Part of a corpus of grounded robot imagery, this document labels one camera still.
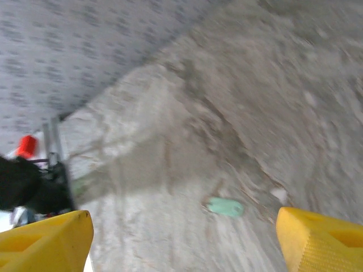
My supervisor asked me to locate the key with green head cover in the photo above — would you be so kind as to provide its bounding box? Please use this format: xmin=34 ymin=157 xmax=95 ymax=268
xmin=201 ymin=197 xmax=245 ymax=219

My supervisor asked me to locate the small white scrap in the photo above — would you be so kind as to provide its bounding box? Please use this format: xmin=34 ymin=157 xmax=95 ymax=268
xmin=271 ymin=187 xmax=289 ymax=203

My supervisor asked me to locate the red plastic object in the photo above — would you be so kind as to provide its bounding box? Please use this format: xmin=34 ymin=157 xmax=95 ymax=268
xmin=15 ymin=135 xmax=39 ymax=160

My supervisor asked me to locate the aluminium frame post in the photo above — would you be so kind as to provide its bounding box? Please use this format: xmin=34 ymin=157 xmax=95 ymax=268
xmin=41 ymin=115 xmax=65 ymax=168

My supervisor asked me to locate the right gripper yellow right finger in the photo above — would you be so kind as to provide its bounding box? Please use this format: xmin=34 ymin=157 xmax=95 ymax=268
xmin=276 ymin=206 xmax=363 ymax=272

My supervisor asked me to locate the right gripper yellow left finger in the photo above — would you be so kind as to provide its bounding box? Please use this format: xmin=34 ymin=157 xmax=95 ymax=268
xmin=0 ymin=210 xmax=95 ymax=272

